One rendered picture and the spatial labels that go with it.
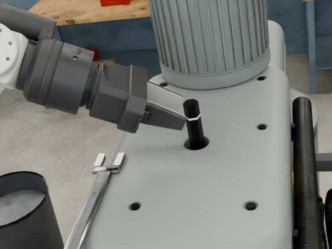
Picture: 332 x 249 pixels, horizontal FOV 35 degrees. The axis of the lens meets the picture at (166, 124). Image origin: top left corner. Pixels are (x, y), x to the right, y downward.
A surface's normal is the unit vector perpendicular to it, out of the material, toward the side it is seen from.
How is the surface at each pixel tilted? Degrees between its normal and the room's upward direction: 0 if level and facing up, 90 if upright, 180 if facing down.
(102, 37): 90
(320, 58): 0
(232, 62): 90
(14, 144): 0
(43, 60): 52
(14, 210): 0
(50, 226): 94
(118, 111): 90
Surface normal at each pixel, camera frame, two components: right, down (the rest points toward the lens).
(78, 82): 0.19, 0.09
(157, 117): 0.04, 0.52
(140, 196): -0.18, -0.83
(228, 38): 0.25, 0.48
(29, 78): -0.62, 0.11
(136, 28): -0.18, 0.54
